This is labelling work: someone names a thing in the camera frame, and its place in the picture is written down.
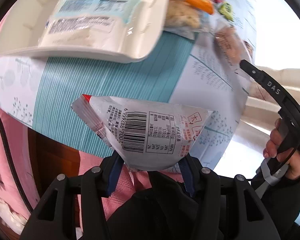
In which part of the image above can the white barcode snack packet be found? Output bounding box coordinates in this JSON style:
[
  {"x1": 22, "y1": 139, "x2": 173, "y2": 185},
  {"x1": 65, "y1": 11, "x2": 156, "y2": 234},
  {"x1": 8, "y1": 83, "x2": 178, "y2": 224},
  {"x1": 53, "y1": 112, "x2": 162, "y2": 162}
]
[{"x1": 71, "y1": 94, "x2": 212, "y2": 171}]

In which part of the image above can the orange oats bar packet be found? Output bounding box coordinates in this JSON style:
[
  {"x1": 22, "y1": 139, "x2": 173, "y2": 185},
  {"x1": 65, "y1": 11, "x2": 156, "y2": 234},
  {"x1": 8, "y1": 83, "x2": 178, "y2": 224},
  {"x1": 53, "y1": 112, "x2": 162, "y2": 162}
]
[{"x1": 185, "y1": 0, "x2": 214, "y2": 15}]

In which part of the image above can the black cable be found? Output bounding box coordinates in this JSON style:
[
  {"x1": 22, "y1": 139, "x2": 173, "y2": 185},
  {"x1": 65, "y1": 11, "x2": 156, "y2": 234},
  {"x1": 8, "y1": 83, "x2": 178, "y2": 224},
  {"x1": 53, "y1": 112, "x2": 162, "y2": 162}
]
[{"x1": 0, "y1": 103, "x2": 35, "y2": 213}]

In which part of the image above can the person's right hand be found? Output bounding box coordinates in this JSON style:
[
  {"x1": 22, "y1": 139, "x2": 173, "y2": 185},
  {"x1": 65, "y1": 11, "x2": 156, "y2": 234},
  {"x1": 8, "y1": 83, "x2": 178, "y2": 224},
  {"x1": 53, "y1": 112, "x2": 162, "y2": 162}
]
[{"x1": 263, "y1": 119, "x2": 300, "y2": 180}]

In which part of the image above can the clear puffed snack bag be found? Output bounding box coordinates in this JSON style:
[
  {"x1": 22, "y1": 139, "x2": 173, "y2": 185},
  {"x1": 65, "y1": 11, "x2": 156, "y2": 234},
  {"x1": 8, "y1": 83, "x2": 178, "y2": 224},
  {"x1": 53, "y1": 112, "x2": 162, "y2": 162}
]
[{"x1": 165, "y1": 0, "x2": 200, "y2": 29}]

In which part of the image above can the teal white patterned tablecloth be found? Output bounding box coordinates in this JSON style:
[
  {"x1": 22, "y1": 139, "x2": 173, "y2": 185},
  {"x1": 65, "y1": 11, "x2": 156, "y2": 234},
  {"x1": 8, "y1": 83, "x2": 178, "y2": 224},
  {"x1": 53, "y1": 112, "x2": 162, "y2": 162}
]
[{"x1": 0, "y1": 32, "x2": 250, "y2": 167}]

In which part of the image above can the green pastry packet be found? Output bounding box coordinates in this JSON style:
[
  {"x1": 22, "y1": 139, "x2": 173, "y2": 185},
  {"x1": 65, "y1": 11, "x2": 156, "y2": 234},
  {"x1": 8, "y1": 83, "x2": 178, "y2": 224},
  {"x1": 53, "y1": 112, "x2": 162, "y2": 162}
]
[{"x1": 218, "y1": 2, "x2": 234, "y2": 22}]

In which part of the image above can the white plastic storage bin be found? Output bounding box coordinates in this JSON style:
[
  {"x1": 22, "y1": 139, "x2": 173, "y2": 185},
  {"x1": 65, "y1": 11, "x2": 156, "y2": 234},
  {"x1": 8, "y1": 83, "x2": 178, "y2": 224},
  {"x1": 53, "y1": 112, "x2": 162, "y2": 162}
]
[{"x1": 0, "y1": 0, "x2": 169, "y2": 63}]

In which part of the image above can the pink bed quilt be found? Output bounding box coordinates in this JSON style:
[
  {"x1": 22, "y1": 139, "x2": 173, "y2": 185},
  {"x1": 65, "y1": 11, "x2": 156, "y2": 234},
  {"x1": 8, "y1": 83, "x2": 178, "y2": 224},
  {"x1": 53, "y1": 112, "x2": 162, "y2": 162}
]
[{"x1": 0, "y1": 32, "x2": 186, "y2": 233}]

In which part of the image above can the orange fried snack bag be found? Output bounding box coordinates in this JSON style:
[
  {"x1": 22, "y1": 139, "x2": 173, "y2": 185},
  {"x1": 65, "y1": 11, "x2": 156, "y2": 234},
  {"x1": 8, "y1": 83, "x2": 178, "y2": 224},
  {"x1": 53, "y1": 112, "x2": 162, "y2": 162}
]
[{"x1": 193, "y1": 19, "x2": 252, "y2": 93}]

